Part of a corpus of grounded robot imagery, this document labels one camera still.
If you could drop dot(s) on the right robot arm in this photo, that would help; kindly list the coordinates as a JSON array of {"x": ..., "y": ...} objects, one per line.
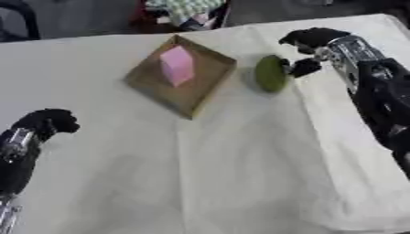
[{"x": 381, "y": 91}]

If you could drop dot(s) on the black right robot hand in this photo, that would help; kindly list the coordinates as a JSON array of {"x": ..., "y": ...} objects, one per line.
[{"x": 312, "y": 36}]

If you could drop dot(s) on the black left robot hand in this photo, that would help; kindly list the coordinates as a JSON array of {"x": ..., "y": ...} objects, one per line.
[{"x": 50, "y": 120}]

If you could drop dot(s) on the bag with checked cloth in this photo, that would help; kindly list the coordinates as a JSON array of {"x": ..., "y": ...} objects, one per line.
[{"x": 184, "y": 13}]

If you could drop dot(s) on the tan cardboard box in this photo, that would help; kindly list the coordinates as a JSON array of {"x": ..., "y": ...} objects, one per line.
[{"x": 181, "y": 76}]

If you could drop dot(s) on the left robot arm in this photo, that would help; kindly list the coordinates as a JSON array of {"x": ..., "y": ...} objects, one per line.
[{"x": 16, "y": 164}]

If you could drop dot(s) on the green oval toy fruit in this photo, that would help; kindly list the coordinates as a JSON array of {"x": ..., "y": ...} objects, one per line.
[{"x": 270, "y": 73}]

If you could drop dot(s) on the black chair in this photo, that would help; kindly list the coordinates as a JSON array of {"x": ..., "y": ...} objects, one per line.
[{"x": 18, "y": 19}]

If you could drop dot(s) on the pink block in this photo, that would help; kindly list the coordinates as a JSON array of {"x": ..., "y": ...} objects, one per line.
[{"x": 176, "y": 65}]

